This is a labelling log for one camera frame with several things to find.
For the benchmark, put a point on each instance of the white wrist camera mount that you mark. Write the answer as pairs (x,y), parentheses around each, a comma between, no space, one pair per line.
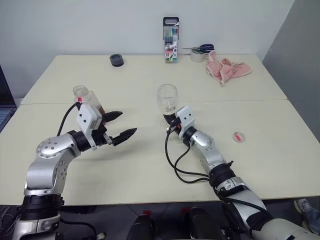
(186,116)
(86,117)

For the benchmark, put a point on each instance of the clear wine glass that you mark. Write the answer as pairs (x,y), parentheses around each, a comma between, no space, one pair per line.
(166,97)

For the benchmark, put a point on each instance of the clear bottle cap with red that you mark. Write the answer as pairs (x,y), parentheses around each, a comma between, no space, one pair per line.
(238,137)

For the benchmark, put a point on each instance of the blue jeans leg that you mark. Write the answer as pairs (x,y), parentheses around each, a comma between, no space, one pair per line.
(312,221)

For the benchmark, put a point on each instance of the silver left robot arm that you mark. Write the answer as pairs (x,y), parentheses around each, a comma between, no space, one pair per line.
(47,150)

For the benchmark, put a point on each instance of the dark laptop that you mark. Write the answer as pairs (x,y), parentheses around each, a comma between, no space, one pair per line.
(6,105)

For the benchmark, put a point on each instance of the marker pen box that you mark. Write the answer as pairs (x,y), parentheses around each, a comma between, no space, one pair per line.
(171,42)

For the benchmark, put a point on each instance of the white tape roll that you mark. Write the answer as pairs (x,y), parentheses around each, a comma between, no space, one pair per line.
(198,57)

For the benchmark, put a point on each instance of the dark rounded shape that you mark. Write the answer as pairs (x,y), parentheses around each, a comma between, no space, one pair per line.
(141,228)
(203,225)

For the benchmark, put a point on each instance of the pink crumpled cloth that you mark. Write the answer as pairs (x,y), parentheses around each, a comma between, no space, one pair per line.
(226,70)

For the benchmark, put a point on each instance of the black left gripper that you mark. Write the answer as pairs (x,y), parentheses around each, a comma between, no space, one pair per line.
(100,136)

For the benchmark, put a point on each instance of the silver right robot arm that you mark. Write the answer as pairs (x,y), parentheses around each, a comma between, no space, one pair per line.
(202,141)

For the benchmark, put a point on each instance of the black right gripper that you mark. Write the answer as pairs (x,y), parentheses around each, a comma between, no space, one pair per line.
(175,122)

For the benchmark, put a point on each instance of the black round cap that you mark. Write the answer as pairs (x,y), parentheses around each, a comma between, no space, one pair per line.
(116,60)

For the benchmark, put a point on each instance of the clear plastic bottle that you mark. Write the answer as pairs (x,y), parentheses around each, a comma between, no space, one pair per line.
(85,96)

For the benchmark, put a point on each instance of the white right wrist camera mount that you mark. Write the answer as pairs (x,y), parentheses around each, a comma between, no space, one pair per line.
(186,116)

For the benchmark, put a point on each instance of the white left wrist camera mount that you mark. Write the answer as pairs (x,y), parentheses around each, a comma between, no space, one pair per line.
(86,117)

